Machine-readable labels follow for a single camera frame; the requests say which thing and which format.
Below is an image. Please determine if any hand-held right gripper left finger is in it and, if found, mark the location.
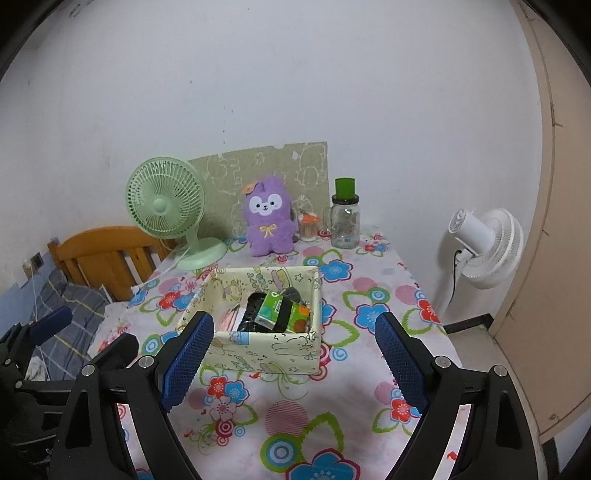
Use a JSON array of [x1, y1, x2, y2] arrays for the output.
[[48, 311, 216, 480]]

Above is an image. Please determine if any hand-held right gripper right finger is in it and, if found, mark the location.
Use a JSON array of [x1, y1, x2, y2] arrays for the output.
[[374, 312, 546, 480]]

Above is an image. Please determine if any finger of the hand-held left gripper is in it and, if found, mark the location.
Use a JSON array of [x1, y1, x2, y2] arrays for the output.
[[14, 333, 140, 393], [0, 307, 74, 370]]

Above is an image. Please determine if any pink cartoon tissue pack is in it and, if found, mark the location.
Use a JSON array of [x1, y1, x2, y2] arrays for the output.
[[217, 308, 243, 333]]

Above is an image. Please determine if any black plastic bag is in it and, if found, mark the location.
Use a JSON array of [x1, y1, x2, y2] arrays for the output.
[[238, 292, 271, 333]]

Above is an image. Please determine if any yellow printed storage box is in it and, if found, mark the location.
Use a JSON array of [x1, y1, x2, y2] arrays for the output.
[[177, 265, 324, 376]]

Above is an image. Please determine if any green tissue pack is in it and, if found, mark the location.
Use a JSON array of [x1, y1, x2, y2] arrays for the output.
[[256, 291, 311, 334]]

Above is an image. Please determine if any grey plaid pillow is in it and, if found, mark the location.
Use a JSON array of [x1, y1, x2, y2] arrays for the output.
[[28, 269, 112, 381]]

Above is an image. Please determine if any white standing fan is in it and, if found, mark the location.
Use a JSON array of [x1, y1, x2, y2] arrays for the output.
[[431, 208, 525, 324]]

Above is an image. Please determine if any glass jar with green lid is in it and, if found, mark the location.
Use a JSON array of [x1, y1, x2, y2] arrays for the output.
[[323, 178, 361, 250]]

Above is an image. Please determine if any purple plush toy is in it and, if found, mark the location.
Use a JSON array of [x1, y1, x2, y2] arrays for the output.
[[243, 175, 298, 257]]

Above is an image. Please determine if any green desk fan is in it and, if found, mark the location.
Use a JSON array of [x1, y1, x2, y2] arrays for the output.
[[126, 157, 228, 271]]

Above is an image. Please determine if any cotton swab jar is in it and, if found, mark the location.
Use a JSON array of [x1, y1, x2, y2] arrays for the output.
[[298, 208, 320, 243]]

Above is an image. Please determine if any green printed board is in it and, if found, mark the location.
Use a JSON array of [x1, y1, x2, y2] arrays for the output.
[[187, 141, 330, 241]]

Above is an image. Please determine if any beige door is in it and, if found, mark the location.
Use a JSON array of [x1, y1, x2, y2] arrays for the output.
[[489, 0, 591, 444]]

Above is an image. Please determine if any white charging cable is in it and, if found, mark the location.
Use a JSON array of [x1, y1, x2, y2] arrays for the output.
[[29, 269, 48, 325]]

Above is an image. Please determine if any white fan cable with plug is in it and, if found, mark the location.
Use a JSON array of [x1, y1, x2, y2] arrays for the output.
[[130, 244, 192, 292]]

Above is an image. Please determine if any black fan cable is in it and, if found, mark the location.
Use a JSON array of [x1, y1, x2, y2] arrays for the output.
[[450, 249, 465, 305]]

